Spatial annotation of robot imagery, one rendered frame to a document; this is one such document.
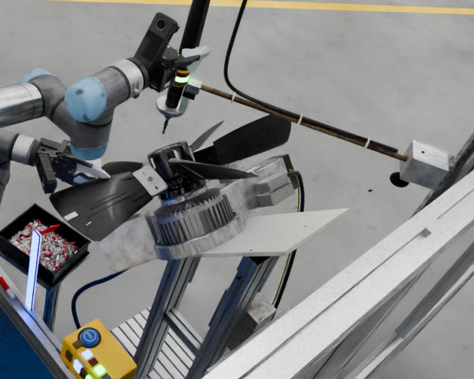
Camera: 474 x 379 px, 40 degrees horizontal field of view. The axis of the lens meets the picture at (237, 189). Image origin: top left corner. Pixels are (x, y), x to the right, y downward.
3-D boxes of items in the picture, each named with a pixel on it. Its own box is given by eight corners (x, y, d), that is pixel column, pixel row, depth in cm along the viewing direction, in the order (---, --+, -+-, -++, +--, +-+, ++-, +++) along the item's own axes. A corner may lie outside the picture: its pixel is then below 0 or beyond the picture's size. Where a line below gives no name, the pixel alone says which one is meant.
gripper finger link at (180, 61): (191, 52, 142) (156, 56, 137) (193, 45, 141) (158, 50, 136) (202, 65, 140) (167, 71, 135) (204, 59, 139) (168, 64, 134)
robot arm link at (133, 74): (105, 58, 127) (136, 80, 125) (121, 50, 130) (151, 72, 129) (100, 88, 133) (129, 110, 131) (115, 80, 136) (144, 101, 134)
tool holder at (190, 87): (195, 107, 161) (205, 76, 154) (188, 124, 156) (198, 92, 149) (160, 95, 160) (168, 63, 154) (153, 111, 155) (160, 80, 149)
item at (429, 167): (436, 175, 162) (454, 151, 156) (437, 194, 157) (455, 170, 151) (398, 162, 162) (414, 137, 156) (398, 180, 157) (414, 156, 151)
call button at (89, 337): (101, 341, 154) (101, 337, 153) (86, 349, 152) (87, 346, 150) (91, 328, 156) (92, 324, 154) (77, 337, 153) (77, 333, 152)
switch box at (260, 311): (256, 344, 219) (277, 309, 203) (237, 358, 213) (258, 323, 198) (226, 312, 224) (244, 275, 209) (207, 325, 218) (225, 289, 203)
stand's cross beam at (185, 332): (206, 353, 220) (209, 347, 218) (198, 359, 218) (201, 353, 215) (171, 313, 227) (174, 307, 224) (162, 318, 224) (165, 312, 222)
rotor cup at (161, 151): (214, 175, 186) (199, 132, 184) (189, 192, 174) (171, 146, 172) (175, 185, 194) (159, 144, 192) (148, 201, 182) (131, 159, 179)
